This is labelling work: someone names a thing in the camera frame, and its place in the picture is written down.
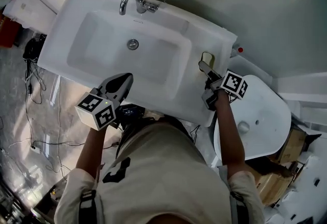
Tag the clear yellowish soap dish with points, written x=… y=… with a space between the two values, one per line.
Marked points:
x=210 y=56

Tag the red round valve knob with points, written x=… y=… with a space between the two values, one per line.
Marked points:
x=240 y=49

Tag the white oval ceramic basin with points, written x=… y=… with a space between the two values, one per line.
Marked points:
x=265 y=115

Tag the black chest-mounted device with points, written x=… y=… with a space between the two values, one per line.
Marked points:
x=130 y=112

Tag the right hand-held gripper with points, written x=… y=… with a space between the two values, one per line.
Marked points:
x=233 y=84

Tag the person's right forearm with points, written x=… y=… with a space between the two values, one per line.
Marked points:
x=230 y=136

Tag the red crate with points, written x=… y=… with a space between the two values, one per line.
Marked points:
x=7 y=33

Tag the white ceramic sink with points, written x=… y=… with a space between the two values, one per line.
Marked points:
x=107 y=39

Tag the white plastic storage box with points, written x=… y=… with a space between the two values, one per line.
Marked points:
x=28 y=8

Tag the brown cardboard box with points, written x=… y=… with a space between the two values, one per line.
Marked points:
x=270 y=184

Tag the person's beige shirt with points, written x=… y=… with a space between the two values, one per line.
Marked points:
x=158 y=179

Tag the chrome faucet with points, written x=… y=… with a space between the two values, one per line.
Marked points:
x=139 y=3

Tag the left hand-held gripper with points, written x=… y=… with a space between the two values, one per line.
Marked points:
x=95 y=108

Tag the chrome sink drain plug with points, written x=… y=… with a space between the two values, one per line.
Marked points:
x=133 y=44

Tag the person's left forearm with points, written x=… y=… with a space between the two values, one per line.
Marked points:
x=90 y=149

